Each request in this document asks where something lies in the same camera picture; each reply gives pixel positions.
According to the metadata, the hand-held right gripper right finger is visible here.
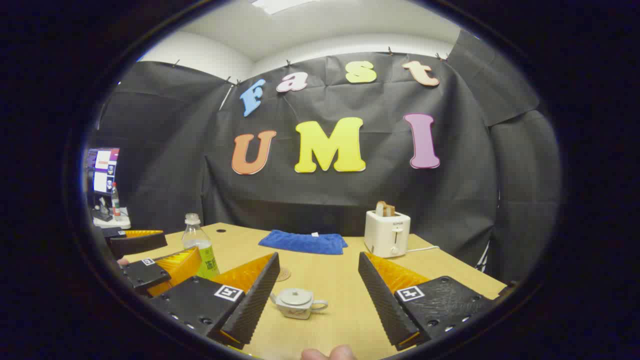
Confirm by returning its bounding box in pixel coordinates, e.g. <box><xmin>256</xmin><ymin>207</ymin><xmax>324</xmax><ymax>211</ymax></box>
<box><xmin>358</xmin><ymin>251</ymin><xmax>496</xmax><ymax>351</ymax></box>

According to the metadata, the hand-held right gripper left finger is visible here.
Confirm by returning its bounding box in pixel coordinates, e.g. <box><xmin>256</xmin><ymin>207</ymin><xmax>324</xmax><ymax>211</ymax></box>
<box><xmin>148</xmin><ymin>252</ymin><xmax>281</xmax><ymax>351</ymax></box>

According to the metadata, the white teacup lid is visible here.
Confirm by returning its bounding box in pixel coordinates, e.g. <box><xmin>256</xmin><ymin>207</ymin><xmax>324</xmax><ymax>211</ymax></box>
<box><xmin>276</xmin><ymin>288</ymin><xmax>314</xmax><ymax>307</ymax></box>

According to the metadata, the white ceramic teacup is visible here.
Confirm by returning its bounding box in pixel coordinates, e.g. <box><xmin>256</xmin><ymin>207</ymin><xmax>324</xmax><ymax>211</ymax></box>
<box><xmin>270</xmin><ymin>288</ymin><xmax>329</xmax><ymax>320</ymax></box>

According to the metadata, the green label water bottle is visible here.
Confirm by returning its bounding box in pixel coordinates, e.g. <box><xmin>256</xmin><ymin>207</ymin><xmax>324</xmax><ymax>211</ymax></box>
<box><xmin>181</xmin><ymin>213</ymin><xmax>221</xmax><ymax>280</ymax></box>

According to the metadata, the white side table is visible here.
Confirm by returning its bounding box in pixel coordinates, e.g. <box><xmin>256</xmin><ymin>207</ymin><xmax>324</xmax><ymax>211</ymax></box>
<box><xmin>91</xmin><ymin>207</ymin><xmax>132</xmax><ymax>230</ymax></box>

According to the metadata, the white toaster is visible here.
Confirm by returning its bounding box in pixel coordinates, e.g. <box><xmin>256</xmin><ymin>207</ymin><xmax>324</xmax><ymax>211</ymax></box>
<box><xmin>364</xmin><ymin>210</ymin><xmax>412</xmax><ymax>259</ymax></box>

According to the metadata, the computer monitor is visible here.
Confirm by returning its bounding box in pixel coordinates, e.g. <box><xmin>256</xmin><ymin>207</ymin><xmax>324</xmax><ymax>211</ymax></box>
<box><xmin>86</xmin><ymin>147</ymin><xmax>121</xmax><ymax>196</ymax></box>

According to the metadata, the blue folded towel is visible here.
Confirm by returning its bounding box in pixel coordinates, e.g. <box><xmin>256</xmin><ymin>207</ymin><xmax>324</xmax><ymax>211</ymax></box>
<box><xmin>258</xmin><ymin>229</ymin><xmax>349</xmax><ymax>256</ymax></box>

